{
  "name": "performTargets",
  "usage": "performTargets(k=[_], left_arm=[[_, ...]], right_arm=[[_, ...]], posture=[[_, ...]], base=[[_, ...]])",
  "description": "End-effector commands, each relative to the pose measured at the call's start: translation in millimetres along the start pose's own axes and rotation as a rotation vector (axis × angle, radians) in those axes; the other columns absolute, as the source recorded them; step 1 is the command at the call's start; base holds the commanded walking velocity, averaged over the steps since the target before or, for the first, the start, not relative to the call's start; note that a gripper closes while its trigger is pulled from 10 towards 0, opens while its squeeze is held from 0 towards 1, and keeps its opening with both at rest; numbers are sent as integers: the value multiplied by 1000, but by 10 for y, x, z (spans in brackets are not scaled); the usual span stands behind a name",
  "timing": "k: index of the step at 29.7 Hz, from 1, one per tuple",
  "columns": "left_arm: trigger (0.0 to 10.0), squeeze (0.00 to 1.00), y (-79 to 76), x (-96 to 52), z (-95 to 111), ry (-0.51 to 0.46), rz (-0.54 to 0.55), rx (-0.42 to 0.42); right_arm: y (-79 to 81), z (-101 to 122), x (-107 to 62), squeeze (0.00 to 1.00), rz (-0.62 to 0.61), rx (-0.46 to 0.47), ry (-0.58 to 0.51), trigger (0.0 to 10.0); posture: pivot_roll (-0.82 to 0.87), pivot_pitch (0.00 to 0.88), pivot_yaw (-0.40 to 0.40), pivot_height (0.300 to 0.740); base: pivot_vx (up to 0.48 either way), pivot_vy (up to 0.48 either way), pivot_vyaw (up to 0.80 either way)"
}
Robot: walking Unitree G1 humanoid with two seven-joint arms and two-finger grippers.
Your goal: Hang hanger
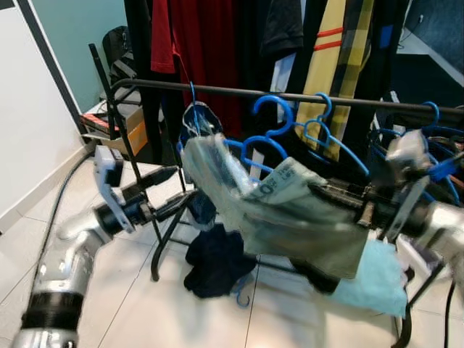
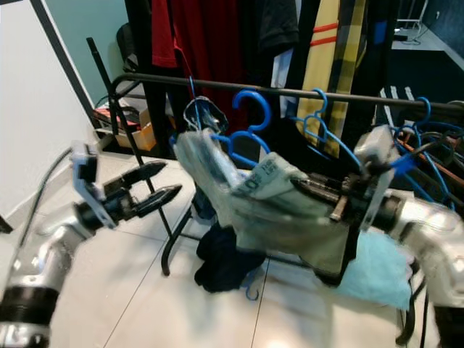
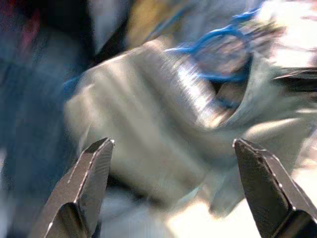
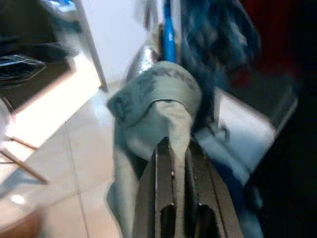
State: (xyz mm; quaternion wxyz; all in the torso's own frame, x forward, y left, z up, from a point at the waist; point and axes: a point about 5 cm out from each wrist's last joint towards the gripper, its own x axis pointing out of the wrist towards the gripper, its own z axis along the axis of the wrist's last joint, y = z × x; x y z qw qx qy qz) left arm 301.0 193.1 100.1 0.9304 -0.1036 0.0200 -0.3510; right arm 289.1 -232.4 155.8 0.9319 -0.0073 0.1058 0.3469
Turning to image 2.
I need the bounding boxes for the black office chair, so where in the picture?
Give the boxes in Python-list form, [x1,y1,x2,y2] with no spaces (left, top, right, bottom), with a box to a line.
[116,22,142,73]

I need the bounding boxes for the blue plastic hanger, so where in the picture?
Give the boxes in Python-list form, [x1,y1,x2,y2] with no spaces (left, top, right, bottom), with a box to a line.
[391,96,464,211]
[210,89,274,171]
[243,274,262,302]
[181,76,222,135]
[294,88,363,171]

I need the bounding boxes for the brown cardboard box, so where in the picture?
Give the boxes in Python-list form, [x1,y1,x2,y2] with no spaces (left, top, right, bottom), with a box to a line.
[134,107,159,149]

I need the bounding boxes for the black left wrist camera cable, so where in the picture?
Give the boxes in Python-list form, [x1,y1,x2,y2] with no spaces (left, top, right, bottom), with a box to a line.
[7,145,75,270]

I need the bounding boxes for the tan garment red stripes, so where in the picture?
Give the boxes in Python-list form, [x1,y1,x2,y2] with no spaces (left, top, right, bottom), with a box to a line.
[296,0,345,138]

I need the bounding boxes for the blue cable plug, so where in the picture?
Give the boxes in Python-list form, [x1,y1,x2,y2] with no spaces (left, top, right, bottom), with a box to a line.
[390,154,418,176]

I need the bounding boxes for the grey green garment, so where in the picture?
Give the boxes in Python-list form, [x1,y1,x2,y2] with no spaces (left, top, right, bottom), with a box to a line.
[173,129,360,276]

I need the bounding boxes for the dark navy crumpled garment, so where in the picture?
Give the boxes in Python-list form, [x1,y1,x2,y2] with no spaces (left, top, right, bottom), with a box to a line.
[194,221,265,294]

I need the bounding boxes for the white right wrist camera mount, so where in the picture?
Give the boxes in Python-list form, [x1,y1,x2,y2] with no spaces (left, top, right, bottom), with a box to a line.
[352,125,407,233]

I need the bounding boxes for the white hanging shirt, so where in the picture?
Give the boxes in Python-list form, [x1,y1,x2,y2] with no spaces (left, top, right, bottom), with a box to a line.
[270,47,294,91]

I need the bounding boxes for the black hanging garment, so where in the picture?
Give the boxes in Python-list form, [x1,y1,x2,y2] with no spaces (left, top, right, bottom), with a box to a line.
[125,0,175,157]

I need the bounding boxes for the light blue cloth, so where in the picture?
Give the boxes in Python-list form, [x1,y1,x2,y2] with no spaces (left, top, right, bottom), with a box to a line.
[337,232,415,311]

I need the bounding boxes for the black garment blue label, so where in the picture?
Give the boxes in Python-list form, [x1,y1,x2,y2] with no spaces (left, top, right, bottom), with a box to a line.
[355,0,396,146]

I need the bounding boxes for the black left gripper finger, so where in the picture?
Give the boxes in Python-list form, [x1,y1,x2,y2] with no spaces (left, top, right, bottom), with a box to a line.
[141,186,183,218]
[122,162,167,188]

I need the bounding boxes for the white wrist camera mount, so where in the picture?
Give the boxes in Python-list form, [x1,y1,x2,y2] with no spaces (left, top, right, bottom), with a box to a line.
[352,125,407,233]
[70,140,117,231]

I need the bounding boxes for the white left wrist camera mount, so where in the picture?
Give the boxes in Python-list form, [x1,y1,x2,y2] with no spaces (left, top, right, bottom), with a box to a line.
[70,140,117,231]

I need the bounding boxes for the black t-shirt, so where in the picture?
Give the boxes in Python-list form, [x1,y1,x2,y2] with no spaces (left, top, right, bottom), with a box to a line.
[257,0,299,55]

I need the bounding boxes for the black metal clothes rack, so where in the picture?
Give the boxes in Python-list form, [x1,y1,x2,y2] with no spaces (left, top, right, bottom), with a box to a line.
[86,36,464,345]

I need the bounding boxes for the yellow black plaid garment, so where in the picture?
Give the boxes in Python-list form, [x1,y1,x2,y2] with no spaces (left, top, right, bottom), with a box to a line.
[326,0,369,157]

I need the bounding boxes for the red hanging garment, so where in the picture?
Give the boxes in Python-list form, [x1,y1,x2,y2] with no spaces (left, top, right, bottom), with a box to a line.
[151,0,247,131]

